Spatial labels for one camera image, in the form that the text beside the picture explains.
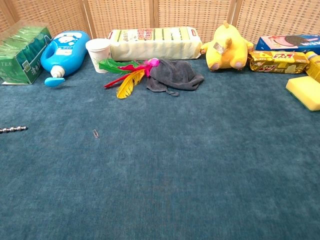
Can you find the woven rattan folding screen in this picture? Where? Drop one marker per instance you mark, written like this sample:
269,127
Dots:
125,15

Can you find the yellow plush toy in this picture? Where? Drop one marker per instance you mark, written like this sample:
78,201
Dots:
225,56

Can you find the white paper cup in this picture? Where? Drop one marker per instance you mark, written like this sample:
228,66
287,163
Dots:
98,55

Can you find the yellow biscuit pack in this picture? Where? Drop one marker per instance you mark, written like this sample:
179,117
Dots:
275,62

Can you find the yellow cleaning sponge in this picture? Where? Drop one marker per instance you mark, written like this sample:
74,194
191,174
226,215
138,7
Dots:
305,91

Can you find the small metal paper clip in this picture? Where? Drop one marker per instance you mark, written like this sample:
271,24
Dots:
95,133

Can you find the green tea bag box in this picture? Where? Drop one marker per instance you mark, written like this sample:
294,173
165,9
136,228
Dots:
22,57

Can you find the packaged yellow sponge multipack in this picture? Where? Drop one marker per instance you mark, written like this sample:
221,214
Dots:
155,45

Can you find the colourful feather shuttlecock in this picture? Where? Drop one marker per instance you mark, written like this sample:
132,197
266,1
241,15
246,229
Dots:
130,80

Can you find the dark grey cloth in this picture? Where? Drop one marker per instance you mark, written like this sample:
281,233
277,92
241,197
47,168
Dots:
172,72

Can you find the blue detergent pump bottle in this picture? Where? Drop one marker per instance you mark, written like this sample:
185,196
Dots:
65,55

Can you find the blue table cover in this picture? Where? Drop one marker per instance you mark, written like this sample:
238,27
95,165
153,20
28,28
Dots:
175,175

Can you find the metal bead chain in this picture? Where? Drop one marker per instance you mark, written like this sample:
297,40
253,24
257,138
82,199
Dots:
15,129

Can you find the yellow label tea bottle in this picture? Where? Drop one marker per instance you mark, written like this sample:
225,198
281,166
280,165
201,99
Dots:
315,67

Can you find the blue cookie box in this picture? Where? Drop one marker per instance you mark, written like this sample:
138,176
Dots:
287,43

